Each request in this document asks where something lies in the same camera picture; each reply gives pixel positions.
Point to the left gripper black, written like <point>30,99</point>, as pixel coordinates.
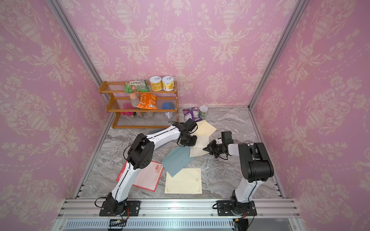
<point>191,144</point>

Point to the left yellow can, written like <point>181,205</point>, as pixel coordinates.
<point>156,83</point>

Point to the dark grey envelope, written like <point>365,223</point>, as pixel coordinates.
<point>154,131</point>

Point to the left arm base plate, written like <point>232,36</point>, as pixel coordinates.
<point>125,208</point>

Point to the cream yellow letter paper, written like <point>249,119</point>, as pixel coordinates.
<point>186,181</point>

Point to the orange snack bag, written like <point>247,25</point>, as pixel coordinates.
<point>147,101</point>

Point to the cream envelope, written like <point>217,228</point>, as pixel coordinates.
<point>204,129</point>

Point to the green instant noodle cup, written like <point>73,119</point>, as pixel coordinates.
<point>203,110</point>

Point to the beige bottle on shelf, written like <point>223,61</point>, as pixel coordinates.
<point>135,99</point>

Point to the blue lid cup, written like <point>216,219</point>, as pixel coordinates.
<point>168,106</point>

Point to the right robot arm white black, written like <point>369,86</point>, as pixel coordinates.
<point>256,168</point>

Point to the yellow can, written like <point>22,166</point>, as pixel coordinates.
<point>168,83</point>
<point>156,83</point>

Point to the aluminium front rail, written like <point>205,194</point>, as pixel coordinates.
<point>177,208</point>

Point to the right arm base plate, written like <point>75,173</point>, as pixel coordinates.
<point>227,208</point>

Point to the teal blue envelope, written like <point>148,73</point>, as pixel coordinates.
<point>177,159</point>

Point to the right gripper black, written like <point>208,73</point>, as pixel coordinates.
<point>210,148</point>

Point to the purple snack bag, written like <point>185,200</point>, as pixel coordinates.
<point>192,113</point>

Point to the wooden three-tier shelf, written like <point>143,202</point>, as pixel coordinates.
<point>128,117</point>

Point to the green snack bag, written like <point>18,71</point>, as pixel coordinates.
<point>136,86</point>

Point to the right yellow can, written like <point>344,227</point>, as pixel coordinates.
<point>168,83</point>

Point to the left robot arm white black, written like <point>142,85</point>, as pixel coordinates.
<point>139,156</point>

